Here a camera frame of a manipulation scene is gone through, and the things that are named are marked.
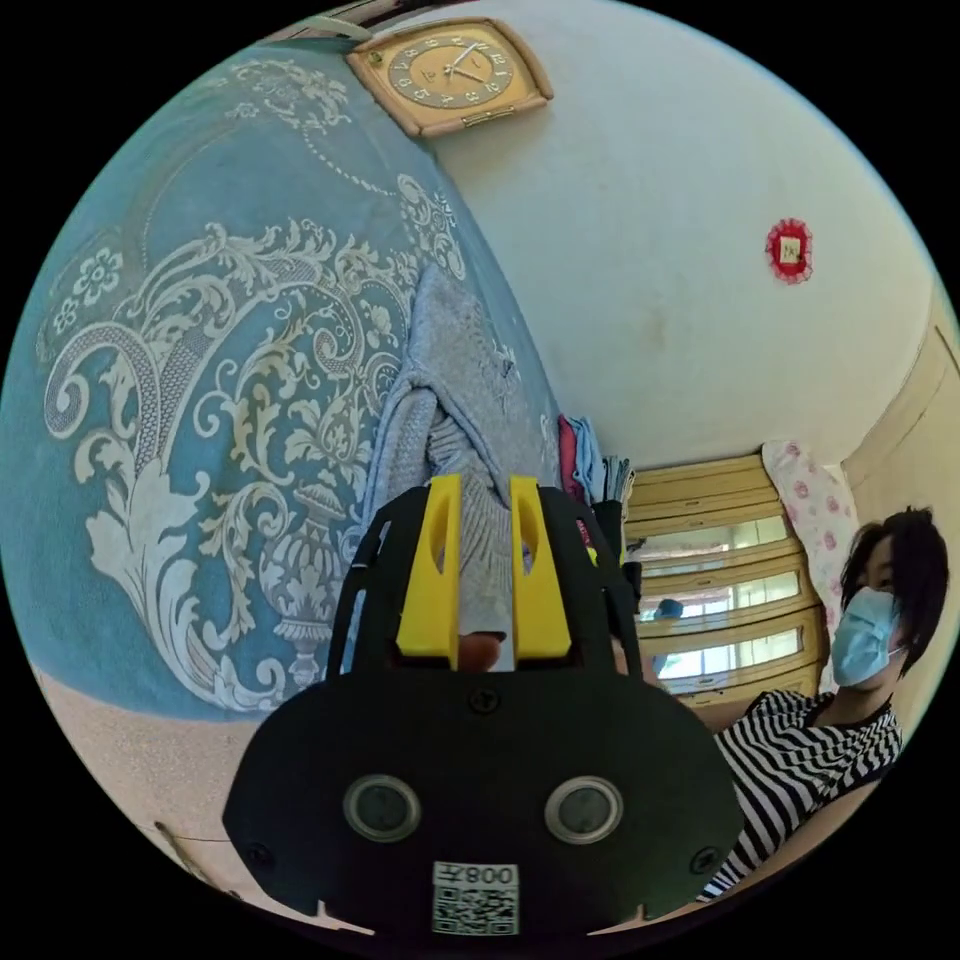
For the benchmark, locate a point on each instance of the floral curtain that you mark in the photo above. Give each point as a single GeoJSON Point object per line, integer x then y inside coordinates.
{"type": "Point", "coordinates": [817, 517]}

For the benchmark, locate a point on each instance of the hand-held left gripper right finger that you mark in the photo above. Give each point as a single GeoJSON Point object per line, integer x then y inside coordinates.
{"type": "Point", "coordinates": [541, 607]}

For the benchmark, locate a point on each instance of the person's right hand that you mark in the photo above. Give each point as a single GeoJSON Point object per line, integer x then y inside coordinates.
{"type": "Point", "coordinates": [480, 651]}

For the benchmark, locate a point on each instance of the window with yellow frame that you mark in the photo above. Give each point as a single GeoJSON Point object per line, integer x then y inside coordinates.
{"type": "Point", "coordinates": [720, 585]}

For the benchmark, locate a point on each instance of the red round wall ornament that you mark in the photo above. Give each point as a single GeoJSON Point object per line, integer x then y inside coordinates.
{"type": "Point", "coordinates": [789, 250]}

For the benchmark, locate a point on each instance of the person's body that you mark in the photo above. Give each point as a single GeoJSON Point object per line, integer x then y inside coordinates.
{"type": "Point", "coordinates": [810, 750]}

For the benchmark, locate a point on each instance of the tan wall clock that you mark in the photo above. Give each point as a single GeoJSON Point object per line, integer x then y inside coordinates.
{"type": "Point", "coordinates": [450, 73]}

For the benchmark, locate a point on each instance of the bed with blue printed sheet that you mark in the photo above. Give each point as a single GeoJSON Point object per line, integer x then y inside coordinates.
{"type": "Point", "coordinates": [225, 420]}

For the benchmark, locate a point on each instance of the pile of clothes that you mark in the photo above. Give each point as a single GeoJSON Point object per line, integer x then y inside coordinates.
{"type": "Point", "coordinates": [589, 461]}

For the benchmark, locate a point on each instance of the gray sweater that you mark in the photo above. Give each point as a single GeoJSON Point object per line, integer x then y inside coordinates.
{"type": "Point", "coordinates": [465, 360]}

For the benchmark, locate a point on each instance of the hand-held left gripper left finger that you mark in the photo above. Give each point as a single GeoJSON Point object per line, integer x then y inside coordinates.
{"type": "Point", "coordinates": [431, 600]}

